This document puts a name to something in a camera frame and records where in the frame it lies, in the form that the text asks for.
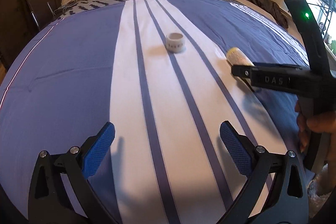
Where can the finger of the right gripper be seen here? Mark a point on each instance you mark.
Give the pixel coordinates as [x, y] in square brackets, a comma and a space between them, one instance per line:
[245, 73]
[277, 65]

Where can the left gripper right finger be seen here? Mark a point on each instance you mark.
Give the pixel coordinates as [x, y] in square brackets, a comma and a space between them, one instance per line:
[239, 147]

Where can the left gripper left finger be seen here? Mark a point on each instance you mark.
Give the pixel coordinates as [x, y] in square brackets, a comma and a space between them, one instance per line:
[95, 148]

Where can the yellow lotion bottle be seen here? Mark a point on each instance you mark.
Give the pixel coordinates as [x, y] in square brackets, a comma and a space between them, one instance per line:
[235, 56]

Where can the small white ring tape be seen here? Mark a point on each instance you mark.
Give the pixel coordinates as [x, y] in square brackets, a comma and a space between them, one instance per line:
[175, 42]

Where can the person's right hand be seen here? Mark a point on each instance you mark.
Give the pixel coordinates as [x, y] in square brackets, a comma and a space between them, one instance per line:
[323, 123]

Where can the blue striped bedspread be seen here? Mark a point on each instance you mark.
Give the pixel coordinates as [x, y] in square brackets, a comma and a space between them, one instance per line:
[167, 163]

